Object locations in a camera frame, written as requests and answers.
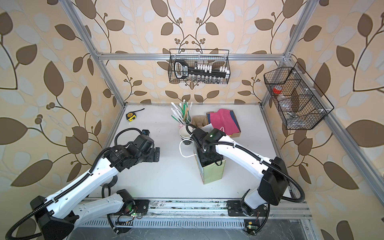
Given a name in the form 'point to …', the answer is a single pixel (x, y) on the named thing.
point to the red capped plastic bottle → (277, 90)
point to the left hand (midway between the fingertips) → (150, 151)
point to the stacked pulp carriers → (199, 120)
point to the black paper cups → (185, 135)
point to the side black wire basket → (300, 103)
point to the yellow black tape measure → (131, 115)
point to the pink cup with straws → (182, 115)
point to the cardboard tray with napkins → (226, 118)
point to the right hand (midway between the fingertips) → (208, 159)
